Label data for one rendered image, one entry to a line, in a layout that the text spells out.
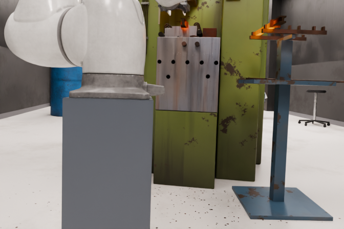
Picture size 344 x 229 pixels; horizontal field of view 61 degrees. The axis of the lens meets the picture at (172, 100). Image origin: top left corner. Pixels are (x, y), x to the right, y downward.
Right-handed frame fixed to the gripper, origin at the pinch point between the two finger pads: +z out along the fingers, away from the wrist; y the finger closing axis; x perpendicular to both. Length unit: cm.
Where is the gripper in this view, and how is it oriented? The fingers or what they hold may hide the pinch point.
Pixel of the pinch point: (176, 11)
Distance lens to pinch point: 153.0
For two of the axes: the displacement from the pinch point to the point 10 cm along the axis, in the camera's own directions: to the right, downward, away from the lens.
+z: 1.6, -0.6, 9.9
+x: 0.3, -10.0, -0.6
